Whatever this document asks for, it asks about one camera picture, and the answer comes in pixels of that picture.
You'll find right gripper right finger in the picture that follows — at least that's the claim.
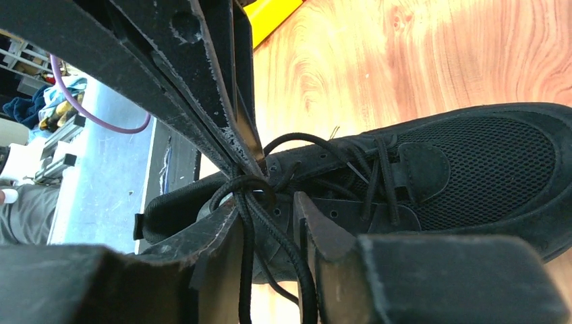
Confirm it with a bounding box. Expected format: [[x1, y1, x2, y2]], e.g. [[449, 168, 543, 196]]
[[293, 192, 570, 323]]

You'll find yellow toy block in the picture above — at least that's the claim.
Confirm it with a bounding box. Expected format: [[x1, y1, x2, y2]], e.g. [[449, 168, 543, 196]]
[[244, 0, 304, 49]]

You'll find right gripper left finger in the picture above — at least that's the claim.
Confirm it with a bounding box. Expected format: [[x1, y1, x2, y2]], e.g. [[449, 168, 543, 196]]
[[1, 203, 243, 323]]

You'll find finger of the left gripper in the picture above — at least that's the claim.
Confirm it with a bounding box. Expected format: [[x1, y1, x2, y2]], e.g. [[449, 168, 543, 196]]
[[1, 0, 241, 175], [198, 1, 266, 177]]

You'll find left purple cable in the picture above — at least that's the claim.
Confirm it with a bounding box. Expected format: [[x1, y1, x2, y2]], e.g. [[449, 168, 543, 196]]
[[50, 53, 153, 135]]

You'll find black shoelace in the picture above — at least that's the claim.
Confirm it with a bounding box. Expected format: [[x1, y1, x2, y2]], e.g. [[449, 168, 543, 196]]
[[209, 132, 400, 323]]

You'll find background clutter shelf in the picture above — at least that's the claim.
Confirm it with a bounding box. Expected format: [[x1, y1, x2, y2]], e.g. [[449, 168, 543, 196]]
[[1, 31, 88, 183]]

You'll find black sneaker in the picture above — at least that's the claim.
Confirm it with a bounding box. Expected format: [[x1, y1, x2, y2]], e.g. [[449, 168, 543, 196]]
[[132, 102, 572, 285]]

